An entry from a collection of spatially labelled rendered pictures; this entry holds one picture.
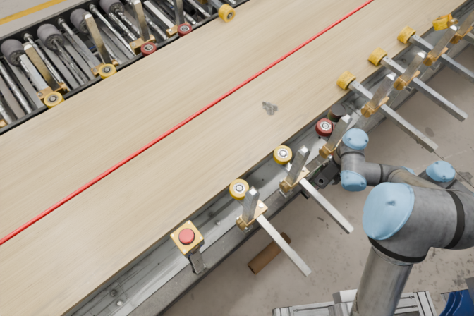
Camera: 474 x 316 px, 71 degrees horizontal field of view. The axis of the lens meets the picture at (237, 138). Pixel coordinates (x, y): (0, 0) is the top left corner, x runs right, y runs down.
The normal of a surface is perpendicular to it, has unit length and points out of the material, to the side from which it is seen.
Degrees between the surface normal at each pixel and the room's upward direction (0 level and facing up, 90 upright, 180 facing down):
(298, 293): 0
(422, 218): 26
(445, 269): 0
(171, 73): 0
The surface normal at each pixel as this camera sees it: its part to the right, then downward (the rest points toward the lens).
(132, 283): 0.04, -0.50
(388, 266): -0.55, 0.25
